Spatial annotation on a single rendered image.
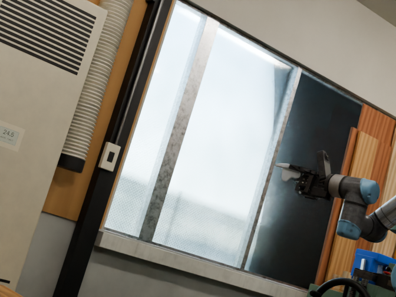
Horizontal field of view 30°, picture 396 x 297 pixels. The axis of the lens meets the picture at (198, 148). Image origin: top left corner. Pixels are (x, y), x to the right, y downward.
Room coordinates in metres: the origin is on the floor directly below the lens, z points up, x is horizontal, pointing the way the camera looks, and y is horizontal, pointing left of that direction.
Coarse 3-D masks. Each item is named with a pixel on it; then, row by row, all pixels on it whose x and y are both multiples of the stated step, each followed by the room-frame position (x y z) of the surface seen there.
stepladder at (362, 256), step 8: (360, 256) 3.90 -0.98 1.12; (368, 256) 3.85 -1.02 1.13; (376, 256) 3.83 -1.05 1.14; (384, 256) 3.84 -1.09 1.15; (360, 264) 3.88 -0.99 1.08; (368, 264) 3.84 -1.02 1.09; (376, 264) 3.99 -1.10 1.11; (384, 264) 3.87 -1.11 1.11; (352, 272) 3.91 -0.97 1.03; (376, 272) 3.98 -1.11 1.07
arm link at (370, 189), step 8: (344, 184) 2.30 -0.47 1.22; (352, 184) 2.28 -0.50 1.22; (360, 184) 2.26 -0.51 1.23; (368, 184) 2.25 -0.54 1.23; (376, 184) 2.26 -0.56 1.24; (344, 192) 2.30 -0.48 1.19; (352, 192) 2.28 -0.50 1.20; (360, 192) 2.26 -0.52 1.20; (368, 192) 2.24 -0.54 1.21; (376, 192) 2.27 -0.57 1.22; (352, 200) 2.27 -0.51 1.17; (360, 200) 2.27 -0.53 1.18; (368, 200) 2.26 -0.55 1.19; (376, 200) 2.28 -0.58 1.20
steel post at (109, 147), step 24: (168, 0) 3.63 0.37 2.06; (144, 24) 3.61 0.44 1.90; (144, 48) 3.60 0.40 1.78; (144, 72) 3.63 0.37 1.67; (120, 96) 3.62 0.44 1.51; (120, 120) 3.60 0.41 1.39; (120, 144) 3.63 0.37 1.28; (96, 168) 3.63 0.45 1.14; (96, 192) 3.60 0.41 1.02; (96, 216) 3.62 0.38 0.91; (72, 240) 3.63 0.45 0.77; (72, 264) 3.60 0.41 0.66; (72, 288) 3.62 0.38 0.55
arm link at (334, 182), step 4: (332, 176) 2.35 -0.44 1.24; (336, 176) 2.34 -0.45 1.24; (340, 176) 2.33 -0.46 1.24; (344, 176) 2.36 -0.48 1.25; (332, 180) 2.33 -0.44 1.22; (336, 180) 2.32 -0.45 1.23; (340, 180) 2.32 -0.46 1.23; (328, 184) 2.35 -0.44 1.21; (332, 184) 2.33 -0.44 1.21; (336, 184) 2.32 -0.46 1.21; (328, 188) 2.34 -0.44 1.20; (332, 188) 2.33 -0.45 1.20; (336, 188) 2.32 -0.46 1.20; (332, 192) 2.34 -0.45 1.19; (336, 192) 2.33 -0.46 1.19; (332, 196) 2.36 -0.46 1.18; (336, 196) 2.34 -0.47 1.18
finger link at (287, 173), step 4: (276, 164) 2.46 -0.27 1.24; (280, 164) 2.45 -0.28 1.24; (284, 164) 2.44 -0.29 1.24; (288, 164) 2.43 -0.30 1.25; (284, 168) 2.44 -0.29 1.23; (288, 168) 2.43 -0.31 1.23; (284, 172) 2.44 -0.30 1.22; (288, 172) 2.44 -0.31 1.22; (292, 172) 2.43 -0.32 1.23; (296, 172) 2.44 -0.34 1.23; (284, 176) 2.44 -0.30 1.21; (288, 176) 2.43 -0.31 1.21; (292, 176) 2.43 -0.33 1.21; (296, 176) 2.43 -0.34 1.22; (284, 180) 2.43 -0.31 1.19
